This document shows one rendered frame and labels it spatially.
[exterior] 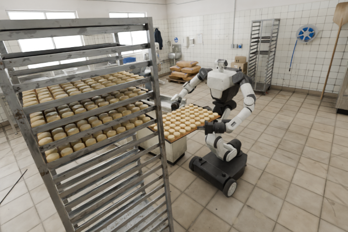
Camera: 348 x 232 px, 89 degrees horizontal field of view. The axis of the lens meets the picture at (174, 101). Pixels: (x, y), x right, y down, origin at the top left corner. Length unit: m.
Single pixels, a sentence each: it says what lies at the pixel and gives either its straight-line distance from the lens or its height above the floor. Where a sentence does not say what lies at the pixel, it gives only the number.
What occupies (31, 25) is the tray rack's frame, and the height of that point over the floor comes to 1.80.
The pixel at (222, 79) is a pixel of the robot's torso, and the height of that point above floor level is 1.29.
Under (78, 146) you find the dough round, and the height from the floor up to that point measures 1.24.
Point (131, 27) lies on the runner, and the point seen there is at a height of 1.77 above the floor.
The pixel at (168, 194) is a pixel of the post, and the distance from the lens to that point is 1.50.
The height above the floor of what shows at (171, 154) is 0.22.
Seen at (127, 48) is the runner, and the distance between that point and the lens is 0.95.
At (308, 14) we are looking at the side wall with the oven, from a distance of 5.46.
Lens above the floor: 1.76
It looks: 22 degrees down
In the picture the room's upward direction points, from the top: 4 degrees counter-clockwise
